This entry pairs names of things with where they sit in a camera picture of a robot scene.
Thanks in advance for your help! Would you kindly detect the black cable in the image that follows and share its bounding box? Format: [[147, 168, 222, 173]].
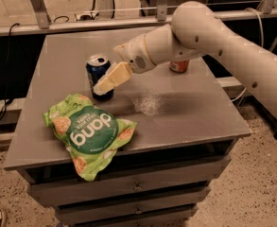
[[0, 22, 21, 129]]

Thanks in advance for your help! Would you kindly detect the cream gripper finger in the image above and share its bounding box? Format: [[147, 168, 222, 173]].
[[94, 61, 132, 96]]

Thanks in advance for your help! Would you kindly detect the blue pepsi can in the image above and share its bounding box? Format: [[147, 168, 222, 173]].
[[86, 53, 113, 101]]

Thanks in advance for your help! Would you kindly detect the metal railing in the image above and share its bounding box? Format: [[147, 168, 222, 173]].
[[0, 0, 277, 38]]

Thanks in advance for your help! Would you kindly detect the grey drawer cabinet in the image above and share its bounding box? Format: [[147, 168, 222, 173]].
[[4, 28, 251, 227]]

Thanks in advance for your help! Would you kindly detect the green rice chip bag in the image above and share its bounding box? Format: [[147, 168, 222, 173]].
[[43, 94, 137, 182]]

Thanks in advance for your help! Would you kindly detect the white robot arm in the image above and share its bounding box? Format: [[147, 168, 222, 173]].
[[94, 1, 277, 119]]

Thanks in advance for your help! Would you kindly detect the white cable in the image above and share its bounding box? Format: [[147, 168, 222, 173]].
[[231, 7, 265, 103]]

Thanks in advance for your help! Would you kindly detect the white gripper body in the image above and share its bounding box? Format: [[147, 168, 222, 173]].
[[113, 35, 156, 74]]

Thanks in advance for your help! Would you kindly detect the orange soda can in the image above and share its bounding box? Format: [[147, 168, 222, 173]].
[[169, 60, 189, 74]]

